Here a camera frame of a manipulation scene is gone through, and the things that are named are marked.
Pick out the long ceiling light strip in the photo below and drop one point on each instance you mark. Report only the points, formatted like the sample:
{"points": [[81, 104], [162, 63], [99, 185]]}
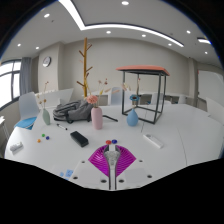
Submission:
{"points": [[133, 28]]}

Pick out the window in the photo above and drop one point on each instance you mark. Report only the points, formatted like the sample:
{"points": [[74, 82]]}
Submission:
{"points": [[6, 83]]}

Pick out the long white remote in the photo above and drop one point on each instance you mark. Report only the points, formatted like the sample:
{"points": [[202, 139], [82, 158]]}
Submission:
{"points": [[153, 140]]}

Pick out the thin black stick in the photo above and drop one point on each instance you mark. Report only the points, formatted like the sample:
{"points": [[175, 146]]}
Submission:
{"points": [[110, 118]]}

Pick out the blue vase with blue flower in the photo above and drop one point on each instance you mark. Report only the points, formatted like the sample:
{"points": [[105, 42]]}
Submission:
{"points": [[132, 119]]}

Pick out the pink vase with pink flower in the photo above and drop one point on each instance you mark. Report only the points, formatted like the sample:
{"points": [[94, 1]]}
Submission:
{"points": [[97, 118]]}

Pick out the black and white marker pen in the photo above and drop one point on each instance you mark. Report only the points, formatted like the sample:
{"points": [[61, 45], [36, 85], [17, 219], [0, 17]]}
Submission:
{"points": [[61, 127]]}

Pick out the black frame table orange top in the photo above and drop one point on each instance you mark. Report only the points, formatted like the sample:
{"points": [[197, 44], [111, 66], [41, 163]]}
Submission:
{"points": [[143, 69]]}

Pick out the black rectangular case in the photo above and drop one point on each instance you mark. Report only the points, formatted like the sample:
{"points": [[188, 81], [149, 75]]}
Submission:
{"points": [[79, 138]]}

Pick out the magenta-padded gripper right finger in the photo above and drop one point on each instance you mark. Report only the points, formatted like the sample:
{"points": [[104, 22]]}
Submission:
{"points": [[126, 162]]}

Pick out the wooden coat tree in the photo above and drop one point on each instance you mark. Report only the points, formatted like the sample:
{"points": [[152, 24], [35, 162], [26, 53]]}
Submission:
{"points": [[85, 66]]}

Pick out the recessed ceiling spot lights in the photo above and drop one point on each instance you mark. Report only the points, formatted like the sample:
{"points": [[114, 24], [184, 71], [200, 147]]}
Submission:
{"points": [[108, 32]]}

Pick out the grey backpack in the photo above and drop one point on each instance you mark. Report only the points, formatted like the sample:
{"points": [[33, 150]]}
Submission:
{"points": [[73, 111]]}

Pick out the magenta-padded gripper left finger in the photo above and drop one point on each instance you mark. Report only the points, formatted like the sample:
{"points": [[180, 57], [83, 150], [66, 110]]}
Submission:
{"points": [[98, 163]]}

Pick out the small blue disc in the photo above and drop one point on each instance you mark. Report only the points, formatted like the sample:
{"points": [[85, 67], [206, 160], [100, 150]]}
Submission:
{"points": [[47, 137], [114, 141]]}

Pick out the small red disc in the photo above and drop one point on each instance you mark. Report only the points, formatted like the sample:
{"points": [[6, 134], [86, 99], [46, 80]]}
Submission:
{"points": [[108, 142]]}

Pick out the green vase with dried twigs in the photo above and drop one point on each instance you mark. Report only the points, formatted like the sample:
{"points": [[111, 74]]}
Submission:
{"points": [[46, 117]]}

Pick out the grey curtain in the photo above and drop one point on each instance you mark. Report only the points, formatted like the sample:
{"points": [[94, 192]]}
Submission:
{"points": [[25, 75]]}

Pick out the round wall clock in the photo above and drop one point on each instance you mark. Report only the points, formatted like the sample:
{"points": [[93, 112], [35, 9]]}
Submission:
{"points": [[46, 61]]}

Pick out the small white device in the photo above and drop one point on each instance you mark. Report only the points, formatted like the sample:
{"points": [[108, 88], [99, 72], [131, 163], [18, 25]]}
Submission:
{"points": [[16, 146]]}

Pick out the small orange disc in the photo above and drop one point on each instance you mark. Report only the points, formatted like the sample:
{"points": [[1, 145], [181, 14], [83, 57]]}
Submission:
{"points": [[39, 140]]}

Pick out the white chair with blue cushion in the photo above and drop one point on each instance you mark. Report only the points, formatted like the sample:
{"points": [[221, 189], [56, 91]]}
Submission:
{"points": [[27, 106]]}

